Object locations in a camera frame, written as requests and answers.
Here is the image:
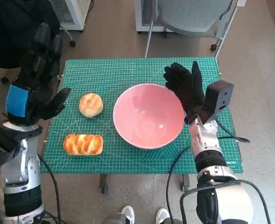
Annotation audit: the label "white air purifier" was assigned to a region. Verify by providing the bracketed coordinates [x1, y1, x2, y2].
[49, 0, 92, 31]
[134, 0, 168, 33]

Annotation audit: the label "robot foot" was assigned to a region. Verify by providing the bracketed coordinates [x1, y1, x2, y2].
[120, 205, 135, 224]
[155, 207, 170, 224]

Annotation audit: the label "black cable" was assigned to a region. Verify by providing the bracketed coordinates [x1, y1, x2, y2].
[165, 146, 194, 224]
[38, 154, 62, 224]
[179, 179, 272, 224]
[215, 119, 251, 143]

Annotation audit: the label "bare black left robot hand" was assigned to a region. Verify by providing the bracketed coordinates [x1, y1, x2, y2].
[5, 22, 71, 124]

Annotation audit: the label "round toy bread bun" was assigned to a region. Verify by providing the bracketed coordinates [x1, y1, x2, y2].
[78, 92, 104, 118]

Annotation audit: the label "black jacket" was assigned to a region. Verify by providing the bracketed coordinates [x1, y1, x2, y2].
[0, 0, 61, 70]

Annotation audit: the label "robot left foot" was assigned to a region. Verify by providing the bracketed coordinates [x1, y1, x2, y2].
[120, 205, 135, 224]

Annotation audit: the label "chair legs with casters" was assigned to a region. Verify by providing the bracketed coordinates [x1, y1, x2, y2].
[0, 25, 77, 84]

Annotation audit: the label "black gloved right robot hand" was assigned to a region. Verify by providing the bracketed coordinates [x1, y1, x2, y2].
[163, 61, 205, 125]

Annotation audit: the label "green cutting mat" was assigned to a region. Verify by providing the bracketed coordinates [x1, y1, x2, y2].
[39, 56, 243, 175]

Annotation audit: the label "pink bowl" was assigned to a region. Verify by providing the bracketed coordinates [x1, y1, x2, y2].
[113, 84, 186, 150]

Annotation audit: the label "grey mesh office chair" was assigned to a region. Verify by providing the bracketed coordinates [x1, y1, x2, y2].
[144, 0, 247, 59]

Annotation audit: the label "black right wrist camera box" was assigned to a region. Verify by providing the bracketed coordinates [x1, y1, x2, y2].
[193, 80, 235, 124]

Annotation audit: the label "black table leg caster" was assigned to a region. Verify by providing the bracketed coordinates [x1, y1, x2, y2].
[99, 174, 109, 194]
[182, 174, 190, 192]

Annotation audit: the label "long toy bread loaf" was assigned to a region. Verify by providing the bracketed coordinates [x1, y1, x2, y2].
[63, 133, 104, 156]

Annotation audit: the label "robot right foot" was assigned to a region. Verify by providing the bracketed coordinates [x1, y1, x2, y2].
[155, 207, 170, 224]

